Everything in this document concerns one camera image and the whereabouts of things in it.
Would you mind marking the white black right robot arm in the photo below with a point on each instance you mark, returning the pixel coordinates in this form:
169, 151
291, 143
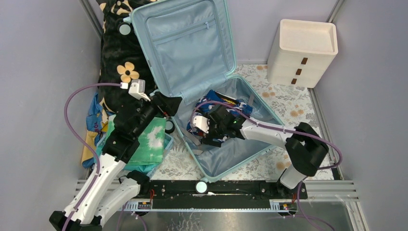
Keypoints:
306, 149

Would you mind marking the floral patterned floor mat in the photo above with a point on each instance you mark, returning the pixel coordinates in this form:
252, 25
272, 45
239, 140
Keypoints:
291, 104

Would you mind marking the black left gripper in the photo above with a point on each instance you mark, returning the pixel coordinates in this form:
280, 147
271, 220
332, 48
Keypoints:
156, 104

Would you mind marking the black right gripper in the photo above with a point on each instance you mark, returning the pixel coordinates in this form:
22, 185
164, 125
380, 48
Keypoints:
208, 139

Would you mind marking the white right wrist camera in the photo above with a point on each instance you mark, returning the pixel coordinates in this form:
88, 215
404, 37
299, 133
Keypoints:
200, 122

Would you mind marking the white three-drawer storage cabinet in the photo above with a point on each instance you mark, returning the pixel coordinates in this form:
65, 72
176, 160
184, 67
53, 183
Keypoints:
301, 52

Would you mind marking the dark blue item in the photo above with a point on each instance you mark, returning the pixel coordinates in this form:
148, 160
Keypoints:
232, 103

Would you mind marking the blue yellow cloth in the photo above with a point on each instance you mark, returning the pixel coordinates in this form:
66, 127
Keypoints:
96, 127

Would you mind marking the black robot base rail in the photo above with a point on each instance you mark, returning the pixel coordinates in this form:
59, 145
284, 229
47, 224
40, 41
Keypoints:
220, 196

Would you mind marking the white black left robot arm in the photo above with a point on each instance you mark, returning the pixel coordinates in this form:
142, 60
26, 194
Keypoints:
91, 208

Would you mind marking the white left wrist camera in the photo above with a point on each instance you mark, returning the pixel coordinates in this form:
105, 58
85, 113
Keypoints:
136, 89

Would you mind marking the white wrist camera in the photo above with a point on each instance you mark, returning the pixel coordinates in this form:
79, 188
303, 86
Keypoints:
136, 89
200, 122

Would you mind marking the light blue ribbed suitcase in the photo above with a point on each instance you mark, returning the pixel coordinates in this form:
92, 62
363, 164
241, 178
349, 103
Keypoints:
189, 49

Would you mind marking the teal cloth bottom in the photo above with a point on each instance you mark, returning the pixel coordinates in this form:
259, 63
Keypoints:
146, 169

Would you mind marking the light blue perforated plastic basket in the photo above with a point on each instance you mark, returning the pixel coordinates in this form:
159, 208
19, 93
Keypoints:
168, 144

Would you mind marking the black floral plush blanket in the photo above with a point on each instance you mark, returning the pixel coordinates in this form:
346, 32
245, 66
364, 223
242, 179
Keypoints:
122, 59

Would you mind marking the green white tie-dye cloth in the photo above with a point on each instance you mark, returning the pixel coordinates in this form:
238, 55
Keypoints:
151, 148

